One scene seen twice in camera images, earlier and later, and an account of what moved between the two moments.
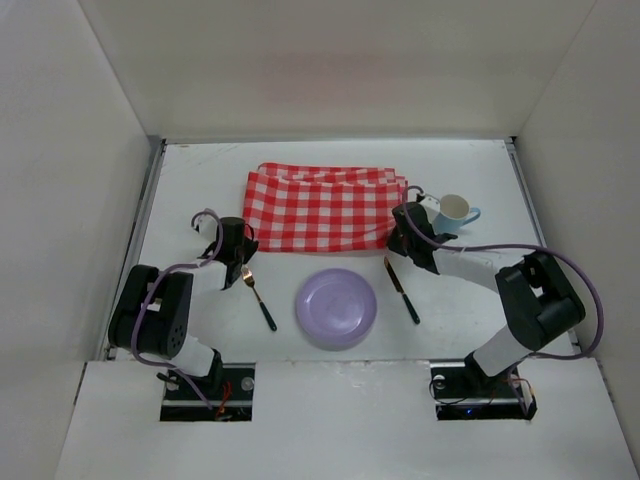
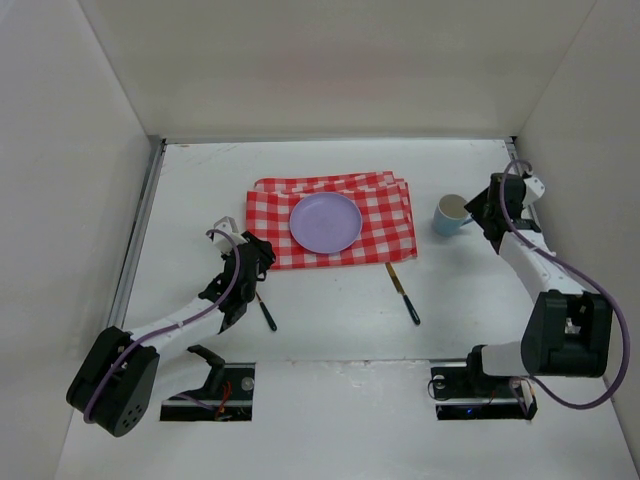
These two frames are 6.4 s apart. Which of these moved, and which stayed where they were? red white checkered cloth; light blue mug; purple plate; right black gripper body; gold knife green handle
Moved: red white checkered cloth; right black gripper body; purple plate
Stayed: light blue mug; gold knife green handle
